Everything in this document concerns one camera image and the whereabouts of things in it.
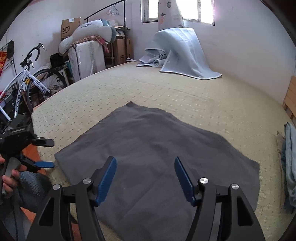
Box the grey t-shirt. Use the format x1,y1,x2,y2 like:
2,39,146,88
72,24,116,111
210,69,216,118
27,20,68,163
54,101,260,241

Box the whale plush pillow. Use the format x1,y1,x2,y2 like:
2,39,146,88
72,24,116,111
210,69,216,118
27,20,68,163
58,20,117,56

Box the person's left hand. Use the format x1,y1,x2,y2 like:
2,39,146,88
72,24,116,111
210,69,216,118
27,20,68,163
0,156,28,199

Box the light blue blanket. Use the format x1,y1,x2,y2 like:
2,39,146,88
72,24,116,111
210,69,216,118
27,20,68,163
136,27,223,80

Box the red plaid cloth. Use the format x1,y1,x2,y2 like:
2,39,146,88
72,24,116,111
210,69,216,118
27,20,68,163
70,35,110,54

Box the black backpack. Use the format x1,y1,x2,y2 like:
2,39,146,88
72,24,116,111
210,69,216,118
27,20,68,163
50,53,67,69

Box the black clothes rack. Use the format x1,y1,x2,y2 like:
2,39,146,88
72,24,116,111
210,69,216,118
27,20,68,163
84,0,129,65

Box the red paper wall strip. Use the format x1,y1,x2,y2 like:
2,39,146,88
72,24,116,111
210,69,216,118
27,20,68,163
0,51,6,77

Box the beige garment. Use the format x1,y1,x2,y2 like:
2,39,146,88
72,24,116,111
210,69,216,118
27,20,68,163
276,131,286,153

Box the white plastic-covered storage case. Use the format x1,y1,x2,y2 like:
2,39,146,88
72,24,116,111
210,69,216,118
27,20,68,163
68,40,107,82

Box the window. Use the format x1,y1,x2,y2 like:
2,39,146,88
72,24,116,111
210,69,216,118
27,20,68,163
141,0,215,26

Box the white road bicycle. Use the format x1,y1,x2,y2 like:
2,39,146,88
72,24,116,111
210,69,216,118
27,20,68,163
0,42,70,121

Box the pineapple print white cushion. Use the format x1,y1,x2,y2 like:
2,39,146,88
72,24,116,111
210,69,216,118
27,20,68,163
157,0,185,32

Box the printed flat cardboard box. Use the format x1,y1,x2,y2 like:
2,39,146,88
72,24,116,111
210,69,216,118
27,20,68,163
61,17,82,40

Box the wire clothes hanger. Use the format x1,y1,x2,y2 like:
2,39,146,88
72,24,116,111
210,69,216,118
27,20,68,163
107,3,120,16

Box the brown cardboard box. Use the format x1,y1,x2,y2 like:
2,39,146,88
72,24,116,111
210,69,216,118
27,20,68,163
112,38,133,65

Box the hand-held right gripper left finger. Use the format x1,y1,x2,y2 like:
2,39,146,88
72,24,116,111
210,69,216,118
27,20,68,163
26,156,117,241

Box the light blue jeans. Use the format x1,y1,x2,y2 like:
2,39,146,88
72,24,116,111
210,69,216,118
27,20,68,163
284,122,296,212

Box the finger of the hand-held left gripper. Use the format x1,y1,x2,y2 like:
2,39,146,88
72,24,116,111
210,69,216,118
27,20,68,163
29,137,55,147
20,155,55,174

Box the person's leg in jeans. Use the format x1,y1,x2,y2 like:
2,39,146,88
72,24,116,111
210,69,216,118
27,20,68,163
5,171,52,241

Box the dark blue folded garment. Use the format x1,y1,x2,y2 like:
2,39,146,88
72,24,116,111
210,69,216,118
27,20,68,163
280,139,289,209

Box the wooden headboard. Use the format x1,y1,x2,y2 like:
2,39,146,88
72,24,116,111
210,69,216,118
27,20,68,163
282,75,296,127

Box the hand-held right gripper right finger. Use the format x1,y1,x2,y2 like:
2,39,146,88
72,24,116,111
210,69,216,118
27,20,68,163
174,156,266,241

